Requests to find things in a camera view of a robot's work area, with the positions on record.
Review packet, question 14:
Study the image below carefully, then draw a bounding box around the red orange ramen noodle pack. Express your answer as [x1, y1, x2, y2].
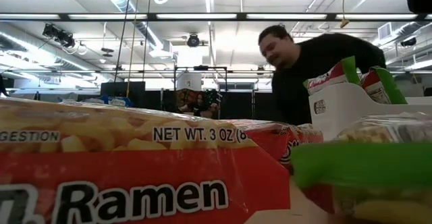
[229, 118, 325, 171]
[0, 96, 292, 224]

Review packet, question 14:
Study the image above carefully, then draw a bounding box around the black hanging cable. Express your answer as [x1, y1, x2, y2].
[114, 0, 133, 83]

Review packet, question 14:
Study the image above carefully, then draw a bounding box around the black ceiling light cluster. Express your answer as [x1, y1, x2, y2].
[42, 24, 76, 49]

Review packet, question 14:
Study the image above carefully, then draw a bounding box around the black metal frame stand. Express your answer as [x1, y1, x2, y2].
[173, 65, 228, 120]

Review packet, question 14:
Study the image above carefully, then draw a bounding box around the blue ramen noodle pack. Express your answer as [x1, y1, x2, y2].
[100, 95, 136, 109]

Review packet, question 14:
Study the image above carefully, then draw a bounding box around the black overhead frame beam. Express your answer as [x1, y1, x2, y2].
[0, 12, 432, 23]

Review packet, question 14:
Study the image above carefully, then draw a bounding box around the black ceiling camera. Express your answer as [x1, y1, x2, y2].
[400, 36, 418, 48]

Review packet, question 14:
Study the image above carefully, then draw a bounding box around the black overhead camera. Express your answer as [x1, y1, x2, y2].
[186, 32, 202, 49]

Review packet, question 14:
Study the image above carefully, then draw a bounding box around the white plastic bin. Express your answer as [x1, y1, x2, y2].
[308, 82, 432, 141]

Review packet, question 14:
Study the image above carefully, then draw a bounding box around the yellow hanging connector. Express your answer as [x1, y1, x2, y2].
[340, 0, 350, 29]

